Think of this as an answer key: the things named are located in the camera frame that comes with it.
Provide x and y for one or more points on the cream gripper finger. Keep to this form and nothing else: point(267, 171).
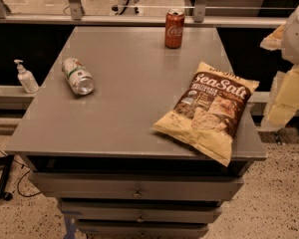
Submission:
point(283, 101)
point(274, 40)

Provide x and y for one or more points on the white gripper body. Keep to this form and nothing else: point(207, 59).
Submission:
point(297, 37)

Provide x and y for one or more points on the red coke can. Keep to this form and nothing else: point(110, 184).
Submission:
point(174, 23)

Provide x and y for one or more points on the silver green soda can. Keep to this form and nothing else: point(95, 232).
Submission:
point(78, 77)

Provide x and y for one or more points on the sea salt chips bag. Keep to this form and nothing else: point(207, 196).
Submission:
point(208, 113)

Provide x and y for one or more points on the grey drawer cabinet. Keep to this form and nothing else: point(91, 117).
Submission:
point(99, 156)

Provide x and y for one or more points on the hand sanitizer pump bottle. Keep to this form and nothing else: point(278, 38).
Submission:
point(26, 78)

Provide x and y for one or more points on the black stand leg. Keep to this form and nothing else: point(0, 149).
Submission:
point(5, 165)

